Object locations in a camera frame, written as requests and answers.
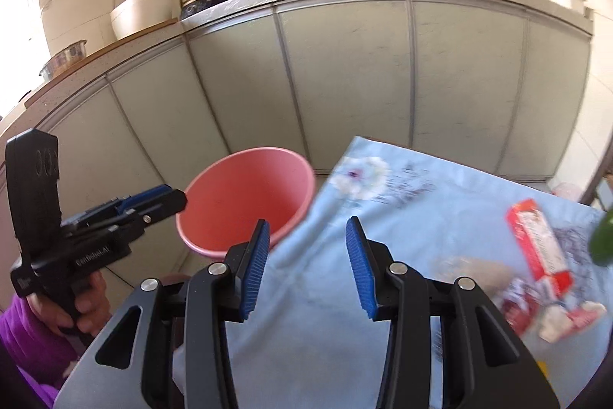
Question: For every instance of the red white cardboard box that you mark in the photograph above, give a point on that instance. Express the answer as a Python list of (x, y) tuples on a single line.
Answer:
[(539, 241)]

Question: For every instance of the white plastic tub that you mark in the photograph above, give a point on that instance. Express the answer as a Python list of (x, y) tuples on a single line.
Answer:
[(141, 16)]

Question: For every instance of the person's left forearm purple sleeve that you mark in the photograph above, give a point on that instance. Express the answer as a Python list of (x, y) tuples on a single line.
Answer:
[(28, 342)]

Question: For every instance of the green bell pepper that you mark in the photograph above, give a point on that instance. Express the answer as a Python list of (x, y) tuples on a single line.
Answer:
[(604, 241)]

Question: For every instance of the steel pot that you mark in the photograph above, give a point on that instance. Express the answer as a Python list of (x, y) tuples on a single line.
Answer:
[(64, 59)]

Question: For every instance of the light blue printed tablecloth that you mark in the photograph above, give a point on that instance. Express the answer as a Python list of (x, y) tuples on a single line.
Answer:
[(431, 222)]

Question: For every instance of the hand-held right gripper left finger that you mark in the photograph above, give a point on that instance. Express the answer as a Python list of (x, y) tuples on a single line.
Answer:
[(256, 272)]

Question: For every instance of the grey kitchen cabinet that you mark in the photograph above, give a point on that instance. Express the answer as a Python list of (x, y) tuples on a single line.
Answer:
[(345, 69)]

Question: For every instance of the red white wrapper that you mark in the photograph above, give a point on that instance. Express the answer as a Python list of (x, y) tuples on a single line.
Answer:
[(522, 308)]

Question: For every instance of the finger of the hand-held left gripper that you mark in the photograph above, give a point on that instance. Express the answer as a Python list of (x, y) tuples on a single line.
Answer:
[(143, 194), (167, 204)]

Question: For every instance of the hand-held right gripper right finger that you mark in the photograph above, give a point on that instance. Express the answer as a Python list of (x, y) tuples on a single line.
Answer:
[(361, 275)]

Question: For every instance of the pink plastic bucket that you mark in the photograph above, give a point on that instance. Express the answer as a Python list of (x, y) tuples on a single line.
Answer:
[(239, 198)]

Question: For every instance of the person's left hand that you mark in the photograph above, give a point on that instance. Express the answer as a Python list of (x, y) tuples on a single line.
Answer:
[(93, 303)]

